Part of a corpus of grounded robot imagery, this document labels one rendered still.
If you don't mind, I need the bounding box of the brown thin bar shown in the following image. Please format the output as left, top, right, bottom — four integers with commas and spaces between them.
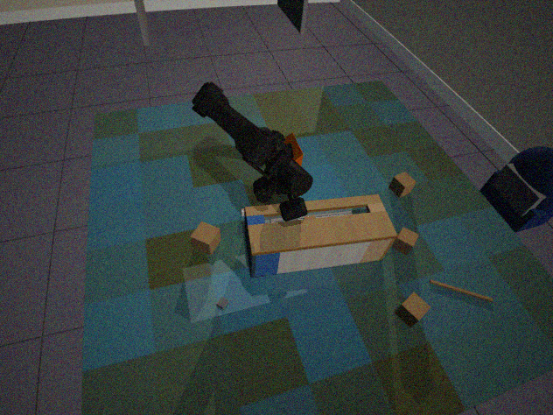
430, 279, 493, 302

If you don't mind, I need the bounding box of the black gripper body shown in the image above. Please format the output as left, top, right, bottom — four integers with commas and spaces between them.
271, 177, 308, 222

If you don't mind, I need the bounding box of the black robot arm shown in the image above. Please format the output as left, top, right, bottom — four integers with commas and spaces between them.
192, 82, 313, 203

